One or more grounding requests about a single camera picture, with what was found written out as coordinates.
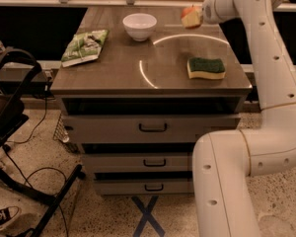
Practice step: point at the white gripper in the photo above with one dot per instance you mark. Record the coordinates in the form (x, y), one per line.
(208, 11)

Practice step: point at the red apple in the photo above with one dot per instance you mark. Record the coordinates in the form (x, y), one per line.
(188, 10)

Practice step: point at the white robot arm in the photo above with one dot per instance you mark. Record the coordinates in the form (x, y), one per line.
(222, 160)

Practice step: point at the green jalapeno chip bag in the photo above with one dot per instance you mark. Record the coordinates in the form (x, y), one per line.
(84, 47)

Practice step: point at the green yellow sponge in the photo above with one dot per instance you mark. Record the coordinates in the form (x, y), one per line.
(211, 69)

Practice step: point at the white ceramic bowl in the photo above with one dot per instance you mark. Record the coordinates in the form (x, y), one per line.
(139, 26)

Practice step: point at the grey drawer cabinet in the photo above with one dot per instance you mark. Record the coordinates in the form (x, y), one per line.
(149, 78)

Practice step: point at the top grey drawer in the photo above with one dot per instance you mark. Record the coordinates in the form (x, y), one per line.
(145, 129)

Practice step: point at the grey drawer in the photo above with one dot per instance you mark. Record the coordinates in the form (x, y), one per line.
(145, 129)
(144, 187)
(137, 162)

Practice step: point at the middle grey drawer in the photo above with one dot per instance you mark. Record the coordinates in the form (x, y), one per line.
(137, 162)

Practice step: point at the black metal stand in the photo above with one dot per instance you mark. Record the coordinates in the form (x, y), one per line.
(11, 119)

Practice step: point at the bottom grey drawer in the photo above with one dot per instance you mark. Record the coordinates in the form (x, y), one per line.
(144, 187)

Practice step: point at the blue tape cross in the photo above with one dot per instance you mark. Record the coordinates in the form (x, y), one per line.
(147, 216)

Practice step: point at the black white sneaker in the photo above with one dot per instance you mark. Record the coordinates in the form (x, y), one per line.
(8, 215)

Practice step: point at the wire mesh basket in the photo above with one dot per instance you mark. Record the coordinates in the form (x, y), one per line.
(61, 135)

